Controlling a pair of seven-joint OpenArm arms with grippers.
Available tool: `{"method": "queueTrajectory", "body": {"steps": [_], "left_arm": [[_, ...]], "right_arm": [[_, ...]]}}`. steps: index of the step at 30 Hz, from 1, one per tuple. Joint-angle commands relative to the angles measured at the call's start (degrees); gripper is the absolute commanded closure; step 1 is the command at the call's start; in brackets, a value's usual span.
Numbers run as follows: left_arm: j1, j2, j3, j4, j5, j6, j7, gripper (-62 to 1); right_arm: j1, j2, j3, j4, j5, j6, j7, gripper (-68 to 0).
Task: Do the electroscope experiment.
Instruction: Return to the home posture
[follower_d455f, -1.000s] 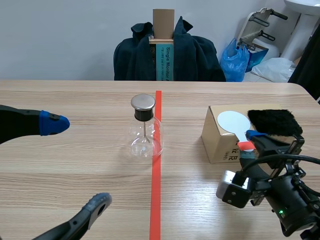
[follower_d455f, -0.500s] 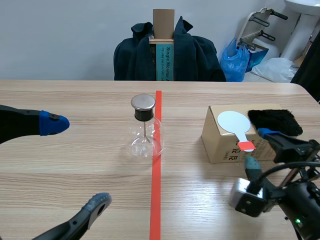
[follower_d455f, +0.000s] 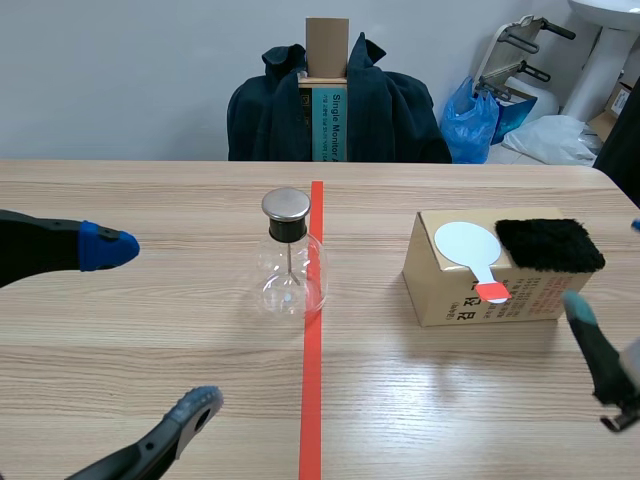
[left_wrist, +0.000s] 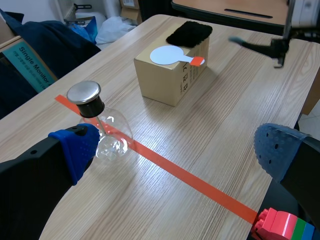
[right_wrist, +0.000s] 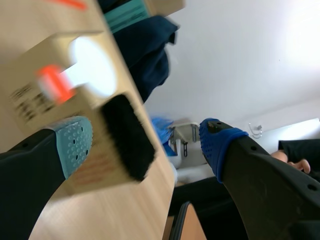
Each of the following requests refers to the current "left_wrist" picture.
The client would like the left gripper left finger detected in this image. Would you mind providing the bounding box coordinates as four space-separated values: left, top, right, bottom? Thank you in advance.
0 123 101 240

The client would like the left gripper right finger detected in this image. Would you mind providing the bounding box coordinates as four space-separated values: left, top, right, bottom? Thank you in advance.
253 122 320 225

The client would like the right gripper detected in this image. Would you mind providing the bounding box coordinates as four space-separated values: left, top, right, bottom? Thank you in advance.
228 35 291 69

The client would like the grey metal plate orange handle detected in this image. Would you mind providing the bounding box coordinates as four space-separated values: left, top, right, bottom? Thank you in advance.
149 45 206 68

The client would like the wooden desk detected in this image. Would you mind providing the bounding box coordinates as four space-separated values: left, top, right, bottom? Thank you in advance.
170 0 320 36

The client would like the black fur patch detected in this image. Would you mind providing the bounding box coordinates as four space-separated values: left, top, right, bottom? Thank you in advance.
165 20 214 49

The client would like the toy brick block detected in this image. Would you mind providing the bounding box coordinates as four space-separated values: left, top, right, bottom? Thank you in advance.
250 207 316 240

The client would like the clear glass flask metal disc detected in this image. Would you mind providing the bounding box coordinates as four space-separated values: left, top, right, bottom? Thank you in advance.
66 80 134 161

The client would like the brown cardboard box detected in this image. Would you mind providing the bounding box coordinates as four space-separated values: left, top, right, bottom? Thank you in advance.
133 37 211 108

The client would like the teal printed box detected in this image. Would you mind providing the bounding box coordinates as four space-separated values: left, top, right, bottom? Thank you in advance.
1 41 58 94

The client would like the white plastic bag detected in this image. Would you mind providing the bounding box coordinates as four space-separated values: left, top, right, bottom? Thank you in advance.
95 15 138 46

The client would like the blue plastic bag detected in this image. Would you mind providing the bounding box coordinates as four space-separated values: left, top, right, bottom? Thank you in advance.
70 15 98 44

